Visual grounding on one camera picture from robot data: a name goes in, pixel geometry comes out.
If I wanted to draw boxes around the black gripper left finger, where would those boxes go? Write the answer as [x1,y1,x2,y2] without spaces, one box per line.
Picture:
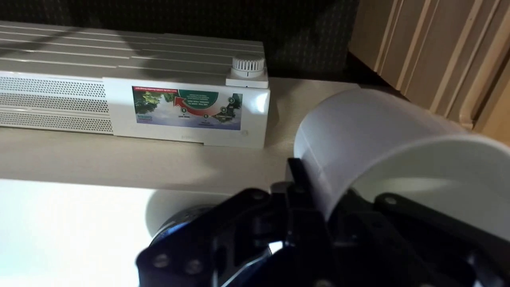
[133,156,340,287]

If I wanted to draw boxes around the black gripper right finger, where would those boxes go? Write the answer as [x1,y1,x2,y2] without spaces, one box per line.
[331,189,510,287]

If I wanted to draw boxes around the white mug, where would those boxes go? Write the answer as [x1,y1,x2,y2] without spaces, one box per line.
[291,85,510,243]

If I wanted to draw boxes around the colourful heater label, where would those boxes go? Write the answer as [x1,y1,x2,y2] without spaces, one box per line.
[130,85,243,132]

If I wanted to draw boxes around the white heater dial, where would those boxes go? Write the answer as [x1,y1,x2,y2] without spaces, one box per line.
[224,55,269,89]

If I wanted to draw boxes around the white wall heater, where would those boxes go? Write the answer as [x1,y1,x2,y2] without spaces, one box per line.
[0,19,272,149]

